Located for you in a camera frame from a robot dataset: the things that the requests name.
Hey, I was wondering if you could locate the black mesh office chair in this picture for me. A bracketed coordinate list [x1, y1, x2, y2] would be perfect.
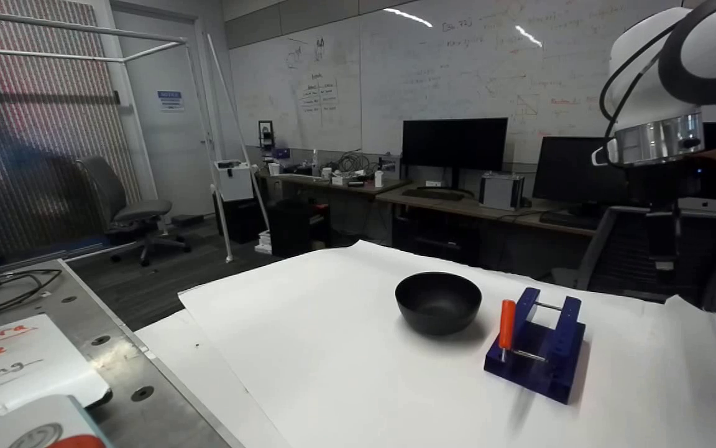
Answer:
[575, 196, 716, 334]

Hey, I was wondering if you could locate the grey office chair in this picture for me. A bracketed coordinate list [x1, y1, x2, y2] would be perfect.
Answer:
[72, 155, 196, 268]

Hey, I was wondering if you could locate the black bowl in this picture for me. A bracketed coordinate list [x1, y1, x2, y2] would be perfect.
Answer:
[392, 268, 484, 338]

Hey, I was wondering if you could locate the black wall device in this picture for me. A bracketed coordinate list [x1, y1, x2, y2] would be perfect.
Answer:
[257, 118, 279, 155]

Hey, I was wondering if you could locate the black keyboard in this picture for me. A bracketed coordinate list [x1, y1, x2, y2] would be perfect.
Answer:
[400, 184, 478, 205]

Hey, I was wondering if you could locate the black computer monitor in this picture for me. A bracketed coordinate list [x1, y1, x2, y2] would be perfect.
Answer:
[532, 135, 631, 212]
[400, 114, 510, 193]

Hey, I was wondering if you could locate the wall whiteboard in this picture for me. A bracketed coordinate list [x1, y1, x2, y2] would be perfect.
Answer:
[227, 0, 692, 181]

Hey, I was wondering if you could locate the white door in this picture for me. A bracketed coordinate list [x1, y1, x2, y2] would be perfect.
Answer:
[109, 6, 220, 220]

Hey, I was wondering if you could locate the blue wrench holder stand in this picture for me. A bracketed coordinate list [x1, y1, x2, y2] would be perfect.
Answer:
[483, 286, 586, 408]

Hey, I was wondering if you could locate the black cable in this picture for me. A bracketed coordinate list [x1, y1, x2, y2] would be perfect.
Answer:
[0, 263, 64, 323]

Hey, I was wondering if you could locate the paper with red writing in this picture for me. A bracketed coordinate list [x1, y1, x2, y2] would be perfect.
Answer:
[0, 311, 113, 438]

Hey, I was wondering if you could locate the long wooden desk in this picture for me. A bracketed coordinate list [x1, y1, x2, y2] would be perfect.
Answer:
[257, 170, 601, 277]

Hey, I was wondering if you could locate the blue door sign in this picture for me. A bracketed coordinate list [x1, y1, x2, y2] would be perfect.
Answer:
[154, 87, 187, 112]

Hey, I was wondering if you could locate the white box on stand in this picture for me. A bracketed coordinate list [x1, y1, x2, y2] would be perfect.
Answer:
[211, 158, 262, 205]

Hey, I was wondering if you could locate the white booklet with round print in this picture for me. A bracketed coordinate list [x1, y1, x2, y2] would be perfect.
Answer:
[0, 393, 115, 448]

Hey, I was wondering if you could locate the wire mesh partition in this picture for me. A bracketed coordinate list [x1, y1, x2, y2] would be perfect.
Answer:
[0, 0, 147, 267]

